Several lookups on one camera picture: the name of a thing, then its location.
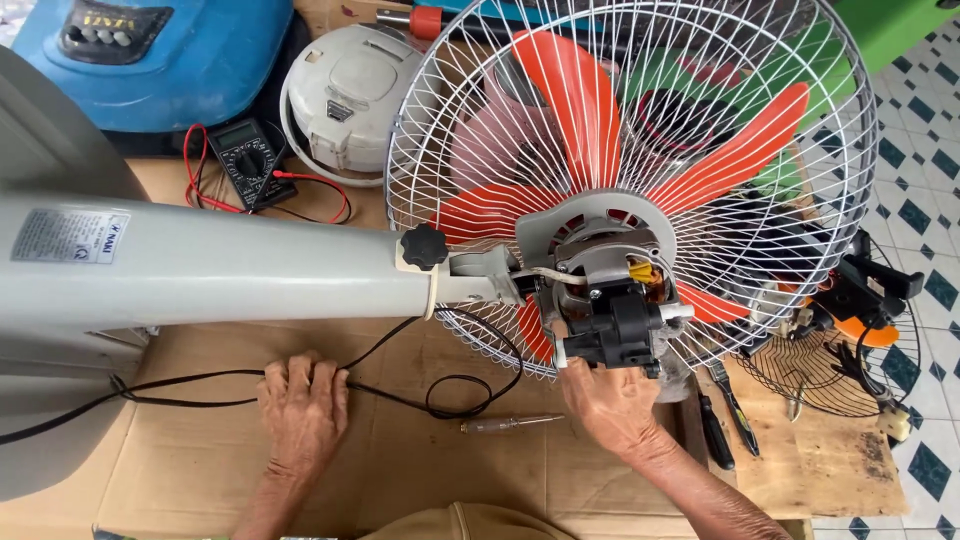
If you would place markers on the black digital multimeter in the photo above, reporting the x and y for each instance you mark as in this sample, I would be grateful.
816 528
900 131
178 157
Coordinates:
251 165

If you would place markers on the grey fan stand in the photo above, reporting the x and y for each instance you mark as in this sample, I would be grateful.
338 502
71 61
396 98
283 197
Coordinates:
225 259

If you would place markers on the brown wooden board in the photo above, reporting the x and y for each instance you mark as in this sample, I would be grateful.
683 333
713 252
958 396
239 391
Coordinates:
817 465

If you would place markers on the green plastic object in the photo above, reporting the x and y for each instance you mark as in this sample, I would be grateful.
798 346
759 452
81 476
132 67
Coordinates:
896 22

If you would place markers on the red multimeter lead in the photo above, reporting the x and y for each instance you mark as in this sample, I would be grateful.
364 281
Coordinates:
199 187

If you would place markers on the person's left hand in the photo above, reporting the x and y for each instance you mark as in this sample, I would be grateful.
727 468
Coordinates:
304 412

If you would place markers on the fan motor with black gearbox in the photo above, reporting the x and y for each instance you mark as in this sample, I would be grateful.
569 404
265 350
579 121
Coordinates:
611 300

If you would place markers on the blue plastic appliance housing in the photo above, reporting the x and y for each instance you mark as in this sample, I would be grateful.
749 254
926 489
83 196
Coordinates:
172 67

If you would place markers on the brown cardboard sheet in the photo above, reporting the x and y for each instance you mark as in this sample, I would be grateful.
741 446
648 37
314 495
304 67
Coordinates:
420 465

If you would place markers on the black round knob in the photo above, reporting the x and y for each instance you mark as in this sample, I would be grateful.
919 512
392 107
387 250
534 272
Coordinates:
424 246

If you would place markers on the white rice cooker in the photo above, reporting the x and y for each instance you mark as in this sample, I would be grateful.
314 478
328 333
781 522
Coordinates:
352 97

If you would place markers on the orange fan blade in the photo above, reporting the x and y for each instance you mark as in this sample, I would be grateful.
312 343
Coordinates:
577 112

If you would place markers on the person's right hand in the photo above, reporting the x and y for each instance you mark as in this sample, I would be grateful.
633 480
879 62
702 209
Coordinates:
615 409

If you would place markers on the orange capped tool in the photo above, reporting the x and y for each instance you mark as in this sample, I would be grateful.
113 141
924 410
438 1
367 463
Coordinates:
427 21

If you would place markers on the white electrical plug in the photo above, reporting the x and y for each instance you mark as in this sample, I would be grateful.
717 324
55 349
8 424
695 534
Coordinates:
894 424

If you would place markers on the grey cloth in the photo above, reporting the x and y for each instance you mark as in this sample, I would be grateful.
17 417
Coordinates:
675 367

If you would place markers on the person's khaki clothing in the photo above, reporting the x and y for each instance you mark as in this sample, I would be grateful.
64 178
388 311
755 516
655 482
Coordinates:
465 523

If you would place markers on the clear tester screwdriver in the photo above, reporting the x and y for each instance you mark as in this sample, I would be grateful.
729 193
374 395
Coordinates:
510 424

